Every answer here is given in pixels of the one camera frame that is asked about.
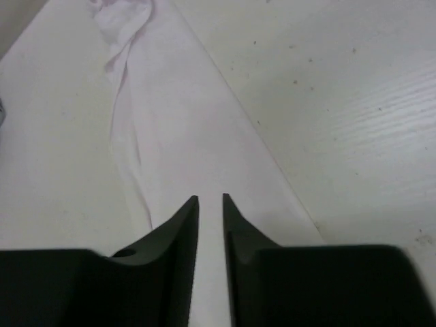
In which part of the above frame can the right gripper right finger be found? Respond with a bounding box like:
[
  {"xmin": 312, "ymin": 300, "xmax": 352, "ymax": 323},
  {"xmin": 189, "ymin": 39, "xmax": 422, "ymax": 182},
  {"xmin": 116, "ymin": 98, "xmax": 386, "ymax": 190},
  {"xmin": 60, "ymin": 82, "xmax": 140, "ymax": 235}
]
[{"xmin": 223, "ymin": 194, "xmax": 435, "ymax": 326}]

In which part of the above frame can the white tank top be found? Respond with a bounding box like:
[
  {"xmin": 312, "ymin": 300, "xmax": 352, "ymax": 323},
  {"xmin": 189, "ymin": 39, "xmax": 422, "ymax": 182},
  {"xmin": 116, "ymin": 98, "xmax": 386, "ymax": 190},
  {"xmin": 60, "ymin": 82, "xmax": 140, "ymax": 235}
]
[{"xmin": 1, "ymin": 1, "xmax": 319, "ymax": 326}]

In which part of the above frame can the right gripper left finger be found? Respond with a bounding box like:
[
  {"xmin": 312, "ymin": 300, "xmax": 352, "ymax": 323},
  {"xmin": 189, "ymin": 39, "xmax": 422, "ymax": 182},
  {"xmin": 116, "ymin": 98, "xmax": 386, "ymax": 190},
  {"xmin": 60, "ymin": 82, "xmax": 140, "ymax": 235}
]
[{"xmin": 1, "ymin": 196, "xmax": 199, "ymax": 326}]

